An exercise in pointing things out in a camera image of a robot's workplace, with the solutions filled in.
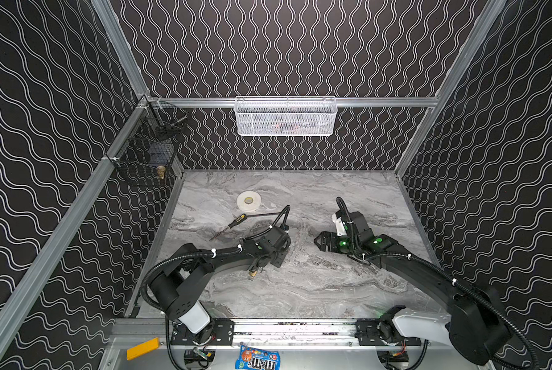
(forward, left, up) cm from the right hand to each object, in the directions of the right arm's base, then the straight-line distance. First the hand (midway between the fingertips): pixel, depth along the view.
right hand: (324, 242), depth 85 cm
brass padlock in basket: (+16, +59, +20) cm, 64 cm away
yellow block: (-33, +59, -7) cm, 68 cm away
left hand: (-2, +14, -6) cm, 16 cm away
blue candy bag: (-35, +24, -8) cm, 43 cm away
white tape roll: (+26, +32, -8) cm, 42 cm away
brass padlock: (-9, +27, -8) cm, 29 cm away
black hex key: (+19, +24, -9) cm, 32 cm away
